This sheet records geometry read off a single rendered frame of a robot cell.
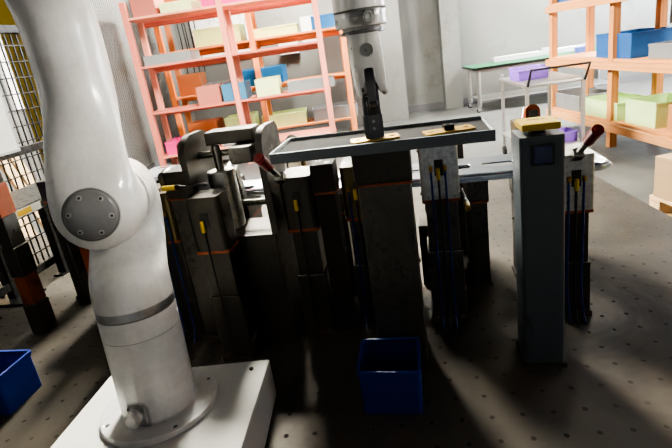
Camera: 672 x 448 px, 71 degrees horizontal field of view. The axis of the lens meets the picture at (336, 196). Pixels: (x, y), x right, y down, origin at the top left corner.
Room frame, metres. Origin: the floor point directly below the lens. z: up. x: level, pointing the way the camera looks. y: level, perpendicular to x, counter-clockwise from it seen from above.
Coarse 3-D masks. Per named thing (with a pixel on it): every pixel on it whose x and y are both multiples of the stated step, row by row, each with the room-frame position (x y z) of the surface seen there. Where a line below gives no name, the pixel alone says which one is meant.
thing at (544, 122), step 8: (520, 120) 0.78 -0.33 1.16; (528, 120) 0.77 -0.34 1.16; (536, 120) 0.76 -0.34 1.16; (544, 120) 0.75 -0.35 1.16; (552, 120) 0.74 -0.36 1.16; (520, 128) 0.75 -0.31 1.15; (528, 128) 0.74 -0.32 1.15; (536, 128) 0.74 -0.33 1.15; (544, 128) 0.74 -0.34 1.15; (552, 128) 0.73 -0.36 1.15
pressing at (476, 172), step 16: (464, 160) 1.17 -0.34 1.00; (480, 160) 1.15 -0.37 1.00; (496, 160) 1.12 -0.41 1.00; (608, 160) 1.00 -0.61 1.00; (416, 176) 1.09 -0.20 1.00; (464, 176) 1.02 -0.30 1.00; (480, 176) 1.02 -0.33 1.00; (496, 176) 1.01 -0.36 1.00; (512, 176) 1.00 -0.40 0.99; (256, 192) 1.17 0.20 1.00
